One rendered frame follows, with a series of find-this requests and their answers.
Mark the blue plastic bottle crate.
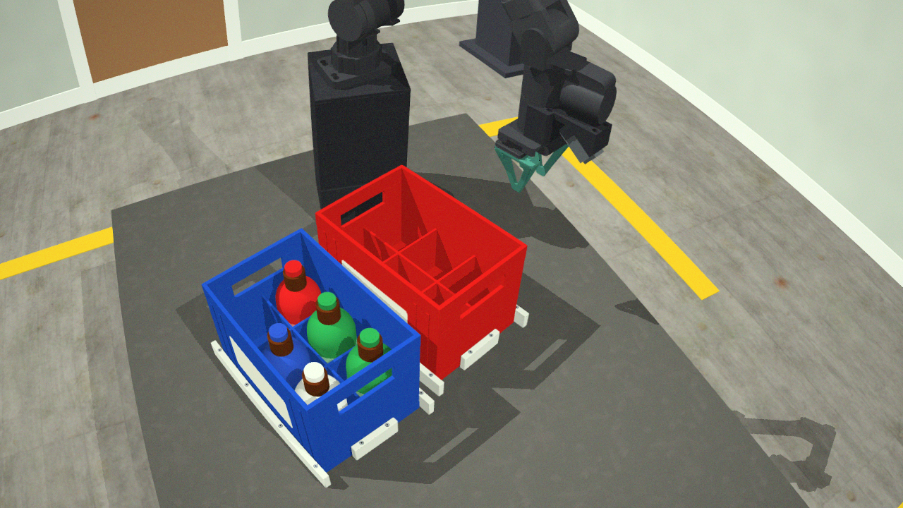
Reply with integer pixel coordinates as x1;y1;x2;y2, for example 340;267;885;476
210;245;420;473

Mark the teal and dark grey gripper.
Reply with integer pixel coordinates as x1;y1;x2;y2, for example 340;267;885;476
495;93;569;193

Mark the white bottle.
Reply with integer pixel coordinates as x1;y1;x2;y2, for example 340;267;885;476
295;362;348;411

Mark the red crate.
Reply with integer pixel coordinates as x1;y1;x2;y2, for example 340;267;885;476
319;175;527;380

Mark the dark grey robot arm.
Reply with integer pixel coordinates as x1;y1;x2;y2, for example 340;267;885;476
317;0;617;164

